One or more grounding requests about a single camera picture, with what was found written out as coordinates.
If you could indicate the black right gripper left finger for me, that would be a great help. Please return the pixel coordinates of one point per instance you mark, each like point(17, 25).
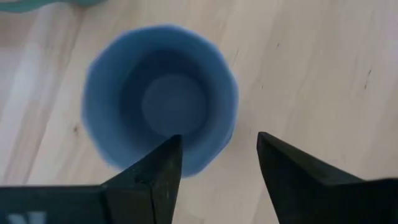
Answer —
point(93, 205)

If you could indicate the teal mug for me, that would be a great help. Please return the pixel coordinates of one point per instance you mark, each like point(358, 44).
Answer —
point(37, 4)

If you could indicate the blue faceted mug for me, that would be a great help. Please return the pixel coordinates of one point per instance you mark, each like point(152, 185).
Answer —
point(155, 77)

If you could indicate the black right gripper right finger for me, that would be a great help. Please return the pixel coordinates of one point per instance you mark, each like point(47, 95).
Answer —
point(326, 199)

